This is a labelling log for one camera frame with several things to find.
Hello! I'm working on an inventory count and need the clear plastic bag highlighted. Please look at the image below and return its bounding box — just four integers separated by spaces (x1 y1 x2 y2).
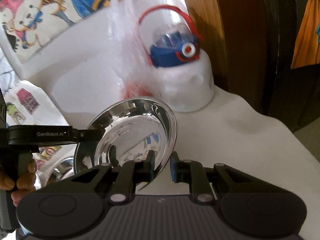
108 0 161 99

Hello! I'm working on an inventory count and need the steel bowl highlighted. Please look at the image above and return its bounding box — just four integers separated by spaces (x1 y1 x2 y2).
40 156 74 187

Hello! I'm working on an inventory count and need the wooden door frame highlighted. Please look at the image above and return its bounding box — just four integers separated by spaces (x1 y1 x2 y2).
185 0 266 111

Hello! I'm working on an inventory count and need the cartoon character poster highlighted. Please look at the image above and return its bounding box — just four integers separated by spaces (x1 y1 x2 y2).
1 0 121 63

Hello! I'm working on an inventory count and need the shallow steel plate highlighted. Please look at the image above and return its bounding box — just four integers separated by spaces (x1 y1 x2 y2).
74 97 177 176

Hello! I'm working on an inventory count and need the person's left hand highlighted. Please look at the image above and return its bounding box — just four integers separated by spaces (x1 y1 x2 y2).
1 159 37 207

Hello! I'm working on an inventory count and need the colourful houses poster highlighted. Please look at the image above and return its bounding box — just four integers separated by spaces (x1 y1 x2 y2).
1 52 75 178

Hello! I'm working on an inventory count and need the white blue water bottle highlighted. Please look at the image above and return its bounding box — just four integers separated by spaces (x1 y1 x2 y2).
138 4 214 113

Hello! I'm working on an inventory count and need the printed white tablecloth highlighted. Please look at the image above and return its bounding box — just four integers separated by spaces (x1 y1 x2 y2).
139 84 320 240

